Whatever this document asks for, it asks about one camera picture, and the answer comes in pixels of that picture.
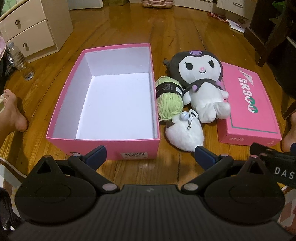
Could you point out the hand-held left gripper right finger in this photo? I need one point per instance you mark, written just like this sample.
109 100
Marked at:
204 155

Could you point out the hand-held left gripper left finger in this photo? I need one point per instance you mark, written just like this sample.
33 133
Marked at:
96 155

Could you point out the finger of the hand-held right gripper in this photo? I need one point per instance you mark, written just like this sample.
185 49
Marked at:
256 148

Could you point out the pink box lid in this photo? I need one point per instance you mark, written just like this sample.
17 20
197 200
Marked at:
249 111

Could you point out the person's right foot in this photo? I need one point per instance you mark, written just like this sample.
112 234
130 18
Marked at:
289 134

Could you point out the person's foot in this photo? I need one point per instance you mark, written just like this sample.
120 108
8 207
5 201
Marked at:
289 134
12 113

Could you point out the open pink cardboard box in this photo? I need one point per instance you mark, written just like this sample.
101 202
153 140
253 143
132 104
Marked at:
111 104

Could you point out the black and white plush toy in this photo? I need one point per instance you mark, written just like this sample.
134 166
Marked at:
205 97

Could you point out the green yarn ball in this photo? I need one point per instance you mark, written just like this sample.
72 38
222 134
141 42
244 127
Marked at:
168 102

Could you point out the patterned cloth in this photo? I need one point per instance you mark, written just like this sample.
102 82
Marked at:
9 173

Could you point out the person's left foot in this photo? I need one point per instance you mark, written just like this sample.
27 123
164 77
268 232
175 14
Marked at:
12 113

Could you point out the dark wooden chair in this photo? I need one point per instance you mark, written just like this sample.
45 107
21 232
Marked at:
270 32

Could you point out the clear plastic water bottle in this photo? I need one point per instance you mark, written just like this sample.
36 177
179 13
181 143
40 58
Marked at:
19 61

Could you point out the white paper with pink print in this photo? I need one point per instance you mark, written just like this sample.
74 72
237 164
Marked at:
238 25

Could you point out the red snack packet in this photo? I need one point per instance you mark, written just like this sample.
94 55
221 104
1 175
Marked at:
216 16

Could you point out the cream drawer cabinet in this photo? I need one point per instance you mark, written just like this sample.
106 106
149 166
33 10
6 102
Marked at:
34 30

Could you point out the white cardboard box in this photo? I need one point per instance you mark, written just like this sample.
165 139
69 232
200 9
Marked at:
235 9

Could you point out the pink bag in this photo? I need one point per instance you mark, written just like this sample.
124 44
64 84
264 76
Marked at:
157 3

